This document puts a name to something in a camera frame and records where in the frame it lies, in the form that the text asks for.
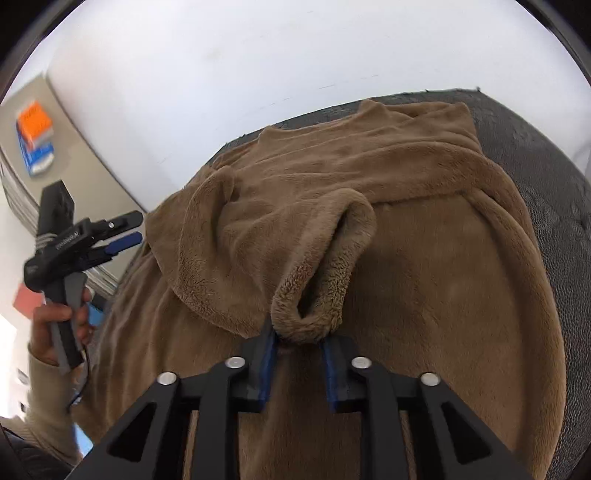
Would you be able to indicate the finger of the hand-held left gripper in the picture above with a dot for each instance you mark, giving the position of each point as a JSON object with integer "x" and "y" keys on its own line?
{"x": 124, "y": 220}
{"x": 124, "y": 242}

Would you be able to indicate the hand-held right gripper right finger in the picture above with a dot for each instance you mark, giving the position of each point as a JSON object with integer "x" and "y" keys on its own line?
{"x": 330, "y": 374}

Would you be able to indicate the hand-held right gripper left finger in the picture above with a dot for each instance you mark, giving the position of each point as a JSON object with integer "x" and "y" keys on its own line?
{"x": 265, "y": 374}

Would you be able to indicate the brown fleece garment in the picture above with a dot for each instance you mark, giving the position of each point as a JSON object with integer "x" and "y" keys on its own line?
{"x": 415, "y": 277}

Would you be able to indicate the person's left forearm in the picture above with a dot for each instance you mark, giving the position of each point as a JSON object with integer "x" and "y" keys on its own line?
{"x": 46, "y": 406}

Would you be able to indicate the person's left hand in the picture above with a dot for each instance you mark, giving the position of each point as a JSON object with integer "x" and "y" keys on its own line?
{"x": 41, "y": 332}

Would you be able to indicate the red flat object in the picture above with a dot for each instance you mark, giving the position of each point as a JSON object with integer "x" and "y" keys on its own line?
{"x": 27, "y": 300}

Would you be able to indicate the beige cabinet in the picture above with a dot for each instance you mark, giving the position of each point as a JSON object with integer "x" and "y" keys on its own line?
{"x": 83, "y": 152}

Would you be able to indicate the blue and white box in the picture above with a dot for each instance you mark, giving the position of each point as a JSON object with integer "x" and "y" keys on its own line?
{"x": 37, "y": 154}

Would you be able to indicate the orange box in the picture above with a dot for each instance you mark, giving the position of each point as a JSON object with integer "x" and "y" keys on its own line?
{"x": 34, "y": 121}

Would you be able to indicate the dark grey patterned mat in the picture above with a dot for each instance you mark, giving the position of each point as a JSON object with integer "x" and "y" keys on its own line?
{"x": 554, "y": 184}

